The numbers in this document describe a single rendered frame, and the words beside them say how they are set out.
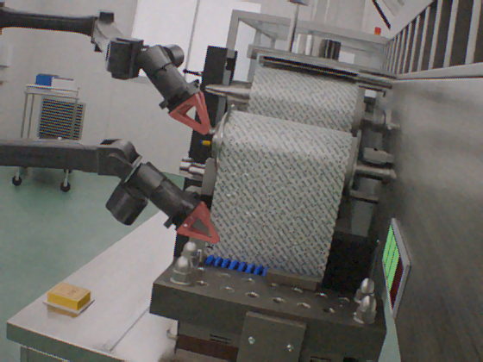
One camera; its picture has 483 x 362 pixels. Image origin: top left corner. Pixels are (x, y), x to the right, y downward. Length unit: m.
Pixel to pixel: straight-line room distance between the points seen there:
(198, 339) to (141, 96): 6.10
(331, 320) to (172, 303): 0.27
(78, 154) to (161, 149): 5.85
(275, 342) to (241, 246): 0.26
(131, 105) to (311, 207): 6.03
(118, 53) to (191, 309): 0.53
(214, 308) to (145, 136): 6.11
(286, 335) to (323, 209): 0.28
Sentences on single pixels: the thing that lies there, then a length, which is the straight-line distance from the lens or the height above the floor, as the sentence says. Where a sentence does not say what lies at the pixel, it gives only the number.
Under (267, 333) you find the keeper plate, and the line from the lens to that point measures 1.01.
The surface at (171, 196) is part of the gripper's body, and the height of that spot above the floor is 1.14.
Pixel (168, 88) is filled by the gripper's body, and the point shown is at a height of 1.34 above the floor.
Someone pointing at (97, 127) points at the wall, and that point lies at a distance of 7.29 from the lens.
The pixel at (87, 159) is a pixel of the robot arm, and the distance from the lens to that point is 1.20.
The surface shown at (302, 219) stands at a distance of 1.17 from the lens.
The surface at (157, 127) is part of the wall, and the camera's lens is 7.04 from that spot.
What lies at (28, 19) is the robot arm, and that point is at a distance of 1.74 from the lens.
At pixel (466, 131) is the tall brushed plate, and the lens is 0.56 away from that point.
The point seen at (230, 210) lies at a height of 1.13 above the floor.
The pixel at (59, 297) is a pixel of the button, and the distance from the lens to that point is 1.21.
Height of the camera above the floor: 1.41
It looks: 11 degrees down
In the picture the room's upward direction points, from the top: 10 degrees clockwise
